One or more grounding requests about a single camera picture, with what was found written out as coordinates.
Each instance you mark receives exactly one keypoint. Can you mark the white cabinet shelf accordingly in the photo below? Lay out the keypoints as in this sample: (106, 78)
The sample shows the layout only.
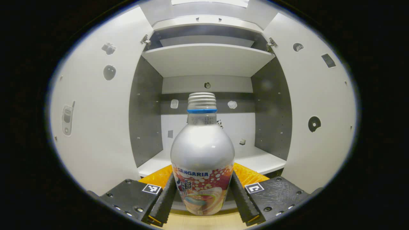
(207, 60)

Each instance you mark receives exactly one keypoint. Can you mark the large ceiling light panel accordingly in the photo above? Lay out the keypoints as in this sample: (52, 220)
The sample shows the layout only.
(209, 2)

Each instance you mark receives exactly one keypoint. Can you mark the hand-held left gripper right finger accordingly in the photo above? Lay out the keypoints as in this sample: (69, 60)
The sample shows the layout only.
(244, 201)

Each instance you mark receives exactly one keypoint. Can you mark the silver bottle with colourful label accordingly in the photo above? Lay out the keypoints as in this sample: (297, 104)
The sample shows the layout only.
(203, 147)

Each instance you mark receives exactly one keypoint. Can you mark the white cabinet door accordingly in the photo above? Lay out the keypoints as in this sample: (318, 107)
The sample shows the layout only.
(96, 127)
(319, 95)

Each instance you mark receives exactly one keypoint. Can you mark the white cabinet with grey interior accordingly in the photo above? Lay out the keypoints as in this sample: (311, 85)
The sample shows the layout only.
(147, 111)

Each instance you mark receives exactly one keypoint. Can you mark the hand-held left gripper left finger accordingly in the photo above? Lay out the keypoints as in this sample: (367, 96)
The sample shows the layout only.
(164, 204)

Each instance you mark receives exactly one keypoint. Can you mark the white cabinet drawer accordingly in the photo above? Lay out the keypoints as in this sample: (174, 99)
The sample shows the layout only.
(207, 21)

